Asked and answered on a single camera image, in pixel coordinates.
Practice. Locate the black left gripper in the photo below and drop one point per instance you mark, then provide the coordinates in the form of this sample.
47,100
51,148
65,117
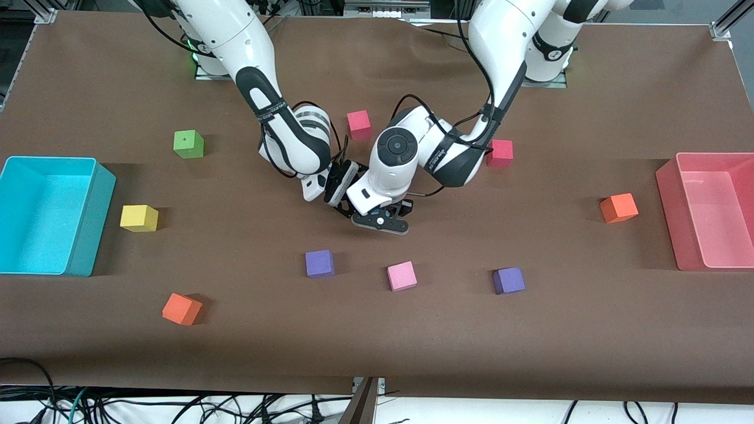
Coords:
404,206

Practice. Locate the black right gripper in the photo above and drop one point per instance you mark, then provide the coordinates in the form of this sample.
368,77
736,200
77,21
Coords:
341,181

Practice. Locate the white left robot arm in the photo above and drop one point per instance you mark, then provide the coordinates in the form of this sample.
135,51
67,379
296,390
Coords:
500,35

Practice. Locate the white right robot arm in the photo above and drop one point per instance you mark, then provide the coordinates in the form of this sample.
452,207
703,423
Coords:
235,35

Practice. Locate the purple foam block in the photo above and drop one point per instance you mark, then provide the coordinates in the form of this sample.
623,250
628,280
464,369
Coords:
319,263
508,280

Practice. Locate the pink foam block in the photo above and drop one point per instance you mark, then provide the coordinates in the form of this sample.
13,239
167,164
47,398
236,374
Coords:
402,275

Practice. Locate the red foam block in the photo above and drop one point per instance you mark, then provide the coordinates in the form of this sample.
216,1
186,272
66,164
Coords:
359,123
502,154

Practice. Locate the brown table cover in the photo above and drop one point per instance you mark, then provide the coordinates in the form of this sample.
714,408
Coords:
377,341

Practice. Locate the green foam block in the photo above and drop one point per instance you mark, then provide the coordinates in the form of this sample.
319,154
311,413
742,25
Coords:
188,144

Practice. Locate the orange foam block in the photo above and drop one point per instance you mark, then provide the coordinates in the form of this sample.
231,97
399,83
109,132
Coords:
618,207
179,307

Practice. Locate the gray metal rack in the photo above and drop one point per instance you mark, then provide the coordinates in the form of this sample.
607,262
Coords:
386,9

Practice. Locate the yellow foam block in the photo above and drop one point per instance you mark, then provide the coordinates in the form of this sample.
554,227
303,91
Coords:
138,217

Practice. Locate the pink plastic bin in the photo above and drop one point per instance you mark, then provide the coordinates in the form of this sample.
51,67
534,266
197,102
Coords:
713,218

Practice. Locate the cyan plastic bin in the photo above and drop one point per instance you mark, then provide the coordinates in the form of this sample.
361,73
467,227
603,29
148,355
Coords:
35,218

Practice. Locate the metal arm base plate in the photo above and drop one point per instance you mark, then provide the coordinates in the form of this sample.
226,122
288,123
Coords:
548,84
209,75

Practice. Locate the metal table bracket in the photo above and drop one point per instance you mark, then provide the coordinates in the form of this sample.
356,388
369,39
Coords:
362,406

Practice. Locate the aluminium frame rail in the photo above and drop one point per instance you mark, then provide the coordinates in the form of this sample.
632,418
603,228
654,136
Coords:
44,16
721,28

